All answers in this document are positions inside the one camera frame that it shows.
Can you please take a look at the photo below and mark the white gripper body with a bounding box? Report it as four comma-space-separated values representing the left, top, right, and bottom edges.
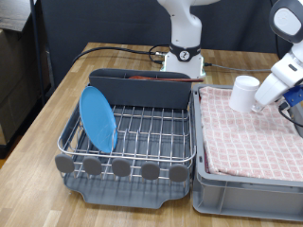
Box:
254, 73, 291, 107

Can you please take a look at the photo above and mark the white plastic mug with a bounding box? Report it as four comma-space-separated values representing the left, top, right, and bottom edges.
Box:
228, 75, 263, 114

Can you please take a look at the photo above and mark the brown wooden spoon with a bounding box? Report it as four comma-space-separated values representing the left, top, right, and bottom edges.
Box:
128, 74, 205, 83

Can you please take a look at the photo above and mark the blue plastic plate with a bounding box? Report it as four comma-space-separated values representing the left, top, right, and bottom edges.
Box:
79, 85, 118, 154

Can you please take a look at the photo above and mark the pink checkered cloth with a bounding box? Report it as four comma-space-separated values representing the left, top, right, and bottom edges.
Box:
199, 85, 303, 183

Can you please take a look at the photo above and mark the grey plastic crate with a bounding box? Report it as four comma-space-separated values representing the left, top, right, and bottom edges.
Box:
191, 83, 303, 222

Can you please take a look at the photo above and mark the dark grey cutlery holder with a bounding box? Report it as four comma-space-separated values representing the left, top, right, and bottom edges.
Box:
88, 67, 193, 111

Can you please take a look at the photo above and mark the dark partition panel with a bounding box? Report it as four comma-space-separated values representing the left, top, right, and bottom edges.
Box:
39, 0, 303, 88

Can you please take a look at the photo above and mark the black metal pole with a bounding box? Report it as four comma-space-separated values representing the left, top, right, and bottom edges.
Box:
29, 0, 48, 107

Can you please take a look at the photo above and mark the grey shelf board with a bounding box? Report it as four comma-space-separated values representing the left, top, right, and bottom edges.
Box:
0, 0, 36, 32

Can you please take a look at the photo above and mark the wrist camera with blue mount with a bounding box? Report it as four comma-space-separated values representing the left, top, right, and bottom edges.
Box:
283, 84, 303, 107

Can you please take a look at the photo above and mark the black camera cable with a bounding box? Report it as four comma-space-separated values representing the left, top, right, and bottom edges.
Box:
277, 101, 303, 129

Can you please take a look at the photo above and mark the thin grey table cable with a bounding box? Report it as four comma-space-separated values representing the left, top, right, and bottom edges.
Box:
203, 61, 273, 73

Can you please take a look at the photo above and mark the thick black table cable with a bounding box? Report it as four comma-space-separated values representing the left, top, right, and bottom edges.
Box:
71, 44, 171, 65

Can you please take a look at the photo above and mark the wire dish rack grey tray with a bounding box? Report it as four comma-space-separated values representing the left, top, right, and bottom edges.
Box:
54, 82, 197, 210

